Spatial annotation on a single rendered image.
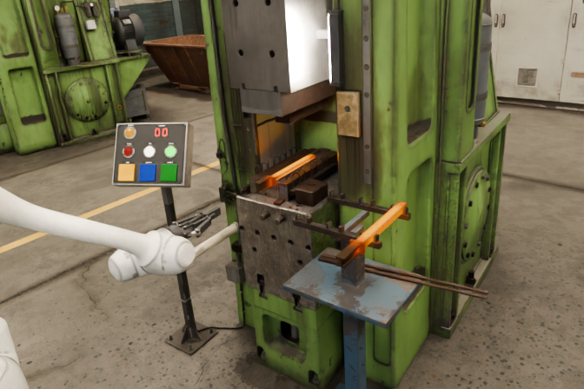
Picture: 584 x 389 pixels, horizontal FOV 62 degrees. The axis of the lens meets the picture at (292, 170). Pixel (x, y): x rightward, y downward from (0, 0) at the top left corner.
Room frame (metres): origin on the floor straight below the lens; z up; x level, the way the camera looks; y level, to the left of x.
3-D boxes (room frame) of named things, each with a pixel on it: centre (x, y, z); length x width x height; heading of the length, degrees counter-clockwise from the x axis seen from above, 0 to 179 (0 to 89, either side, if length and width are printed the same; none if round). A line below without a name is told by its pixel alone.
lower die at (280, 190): (2.03, -0.02, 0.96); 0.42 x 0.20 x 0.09; 143
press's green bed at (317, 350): (2.00, -0.07, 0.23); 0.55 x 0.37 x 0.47; 143
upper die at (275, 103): (2.03, -0.02, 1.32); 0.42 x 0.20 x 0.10; 143
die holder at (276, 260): (2.00, -0.07, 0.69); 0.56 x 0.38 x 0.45; 143
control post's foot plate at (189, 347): (2.13, 0.60, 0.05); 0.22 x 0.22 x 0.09; 53
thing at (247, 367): (1.82, 0.13, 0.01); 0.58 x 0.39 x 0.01; 53
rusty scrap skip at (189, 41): (8.97, 1.52, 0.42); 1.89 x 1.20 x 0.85; 47
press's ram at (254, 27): (2.00, -0.06, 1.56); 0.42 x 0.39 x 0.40; 143
